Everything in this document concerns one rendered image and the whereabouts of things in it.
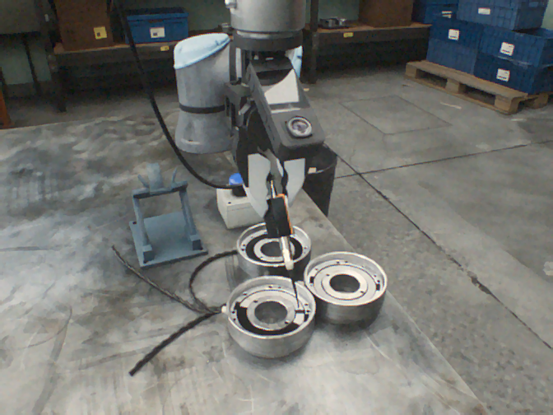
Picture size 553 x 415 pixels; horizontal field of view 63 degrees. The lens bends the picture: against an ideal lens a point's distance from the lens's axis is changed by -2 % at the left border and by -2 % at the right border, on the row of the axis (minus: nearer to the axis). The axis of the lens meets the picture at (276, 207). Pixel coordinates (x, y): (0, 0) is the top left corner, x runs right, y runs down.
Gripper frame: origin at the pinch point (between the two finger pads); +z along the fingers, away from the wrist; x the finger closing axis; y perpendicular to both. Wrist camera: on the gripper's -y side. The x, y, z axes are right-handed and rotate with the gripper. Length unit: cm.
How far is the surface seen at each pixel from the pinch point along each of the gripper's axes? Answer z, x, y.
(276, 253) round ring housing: 12.5, -3.0, 7.1
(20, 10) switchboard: 20, 57, 378
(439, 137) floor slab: 93, -199, 186
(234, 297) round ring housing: 9.7, 6.6, -2.6
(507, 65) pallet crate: 62, -295, 227
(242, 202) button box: 8.7, -1.2, 16.8
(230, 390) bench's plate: 13.2, 10.4, -12.7
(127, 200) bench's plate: 13.2, 15.4, 32.8
